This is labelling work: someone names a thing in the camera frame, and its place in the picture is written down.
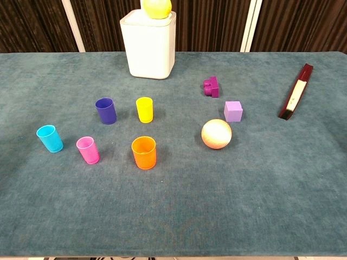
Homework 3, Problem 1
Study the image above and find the cyan plastic cup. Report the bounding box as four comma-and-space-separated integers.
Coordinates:
36, 125, 64, 154

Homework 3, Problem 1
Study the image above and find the yellow toy pear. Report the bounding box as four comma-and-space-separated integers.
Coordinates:
142, 0, 173, 20

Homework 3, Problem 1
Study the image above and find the purple toy brick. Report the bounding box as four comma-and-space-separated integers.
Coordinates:
202, 76, 220, 99

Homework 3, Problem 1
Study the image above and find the orange plastic cup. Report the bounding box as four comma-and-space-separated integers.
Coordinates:
131, 136, 157, 171

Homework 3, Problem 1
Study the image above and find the yellow plastic cup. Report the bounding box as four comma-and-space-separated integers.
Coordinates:
136, 96, 155, 124

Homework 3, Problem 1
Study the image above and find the peach foam ball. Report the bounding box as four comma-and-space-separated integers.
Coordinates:
201, 119, 233, 150

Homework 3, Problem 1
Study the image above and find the teal table cloth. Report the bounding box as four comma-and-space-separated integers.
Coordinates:
0, 51, 347, 257

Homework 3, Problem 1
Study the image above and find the dark blue plastic cup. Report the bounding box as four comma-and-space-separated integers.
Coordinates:
95, 97, 118, 125

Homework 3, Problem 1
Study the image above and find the lilac foam cube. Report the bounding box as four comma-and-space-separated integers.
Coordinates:
223, 101, 243, 123

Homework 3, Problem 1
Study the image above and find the white square container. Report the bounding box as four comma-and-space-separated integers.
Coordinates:
119, 8, 177, 81

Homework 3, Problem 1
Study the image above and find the pink plastic cup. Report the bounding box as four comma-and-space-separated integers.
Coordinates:
76, 136, 100, 165

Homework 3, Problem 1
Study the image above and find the white partition frame post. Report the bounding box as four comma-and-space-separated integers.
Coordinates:
61, 0, 86, 53
240, 0, 263, 53

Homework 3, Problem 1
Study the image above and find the dark red long box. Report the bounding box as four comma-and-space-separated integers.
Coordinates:
278, 63, 314, 121

